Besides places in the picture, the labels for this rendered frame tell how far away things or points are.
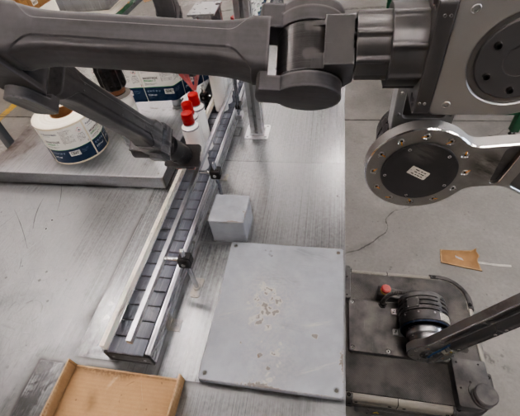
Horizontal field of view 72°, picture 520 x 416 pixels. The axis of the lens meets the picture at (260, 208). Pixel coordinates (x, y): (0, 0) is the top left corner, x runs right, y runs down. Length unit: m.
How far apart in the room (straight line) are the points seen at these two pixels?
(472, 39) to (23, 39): 0.46
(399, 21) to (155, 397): 0.78
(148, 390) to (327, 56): 0.73
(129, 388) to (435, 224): 1.79
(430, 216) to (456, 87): 1.86
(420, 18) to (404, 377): 1.27
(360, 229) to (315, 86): 1.75
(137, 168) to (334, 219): 0.66
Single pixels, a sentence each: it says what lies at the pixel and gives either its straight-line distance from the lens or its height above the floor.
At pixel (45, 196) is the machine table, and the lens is 1.42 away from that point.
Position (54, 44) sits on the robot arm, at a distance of 0.49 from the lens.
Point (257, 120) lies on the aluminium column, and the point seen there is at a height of 0.90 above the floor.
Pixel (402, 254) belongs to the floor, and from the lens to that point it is 2.06.
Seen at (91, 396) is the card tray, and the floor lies 0.83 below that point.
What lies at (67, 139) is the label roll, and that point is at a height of 0.98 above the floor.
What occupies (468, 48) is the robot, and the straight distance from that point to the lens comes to 0.42.
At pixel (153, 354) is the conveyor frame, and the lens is 0.88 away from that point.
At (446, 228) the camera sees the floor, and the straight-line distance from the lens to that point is 2.24.
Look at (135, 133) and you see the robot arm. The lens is 0.79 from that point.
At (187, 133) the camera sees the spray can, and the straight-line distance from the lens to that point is 1.08.
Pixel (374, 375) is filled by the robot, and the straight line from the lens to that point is 1.48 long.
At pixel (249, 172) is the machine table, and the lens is 1.21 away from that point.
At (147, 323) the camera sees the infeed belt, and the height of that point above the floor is 0.88.
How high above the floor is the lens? 1.63
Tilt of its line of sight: 47 degrees down
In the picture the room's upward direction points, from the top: 8 degrees counter-clockwise
